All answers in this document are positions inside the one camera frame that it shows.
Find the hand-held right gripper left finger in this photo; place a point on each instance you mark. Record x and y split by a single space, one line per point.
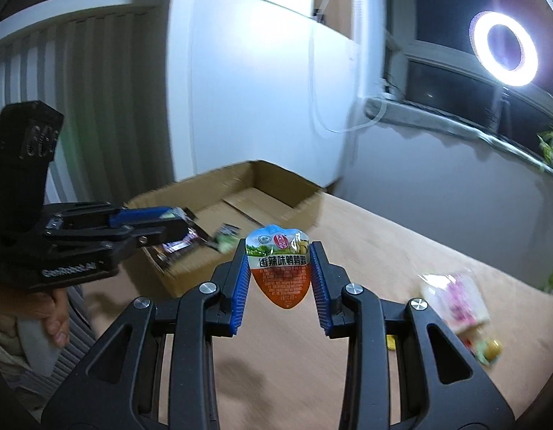
240 286

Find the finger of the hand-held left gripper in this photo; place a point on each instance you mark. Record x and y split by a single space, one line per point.
142 215
164 232

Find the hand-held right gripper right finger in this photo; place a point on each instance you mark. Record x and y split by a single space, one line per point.
320 291

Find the dark chocolate bar packet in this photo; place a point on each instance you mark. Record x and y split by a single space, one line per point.
178 249

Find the orange teardrop egg packet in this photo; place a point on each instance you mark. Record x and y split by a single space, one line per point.
278 273

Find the small green packet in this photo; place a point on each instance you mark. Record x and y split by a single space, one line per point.
225 238

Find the brown cardboard box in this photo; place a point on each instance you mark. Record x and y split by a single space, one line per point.
267 188

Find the person's left forearm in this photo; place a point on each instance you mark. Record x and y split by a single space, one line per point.
16 331

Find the person's left hand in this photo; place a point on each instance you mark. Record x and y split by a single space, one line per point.
59 318

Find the small yellow candy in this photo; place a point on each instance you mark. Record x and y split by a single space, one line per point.
391 343

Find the white ribbed panel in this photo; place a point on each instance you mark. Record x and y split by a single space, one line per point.
101 121

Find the pink print bread packet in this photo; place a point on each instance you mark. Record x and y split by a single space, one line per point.
456 304

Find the clear brown egg packet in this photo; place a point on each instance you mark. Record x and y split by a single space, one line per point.
488 350

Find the white cabinet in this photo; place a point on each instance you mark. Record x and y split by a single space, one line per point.
258 76

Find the grey windowsill mat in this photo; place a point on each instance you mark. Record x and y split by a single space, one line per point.
438 118

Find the black tripod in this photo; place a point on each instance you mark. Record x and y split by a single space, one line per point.
501 112

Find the potted spider plant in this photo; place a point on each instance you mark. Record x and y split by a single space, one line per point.
552 145

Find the window frame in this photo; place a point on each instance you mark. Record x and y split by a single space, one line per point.
438 85

